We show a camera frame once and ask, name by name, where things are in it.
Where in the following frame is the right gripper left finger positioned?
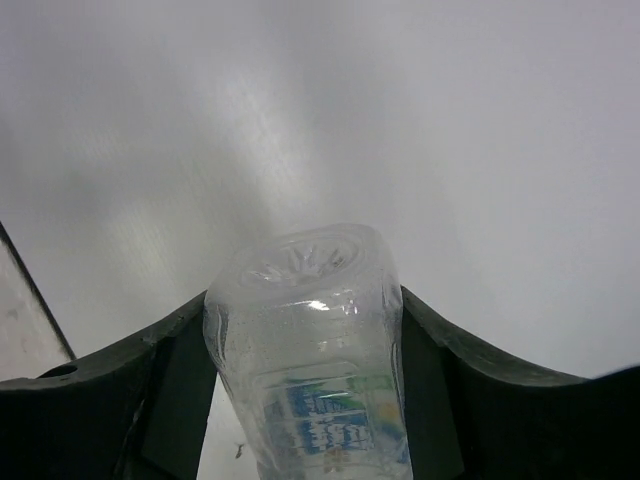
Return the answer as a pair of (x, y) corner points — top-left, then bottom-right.
(1, 295), (217, 479)

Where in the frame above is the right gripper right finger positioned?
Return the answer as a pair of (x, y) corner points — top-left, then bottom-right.
(402, 289), (639, 479)

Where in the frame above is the green label plastic bottle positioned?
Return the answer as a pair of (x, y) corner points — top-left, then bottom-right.
(203, 224), (412, 479)

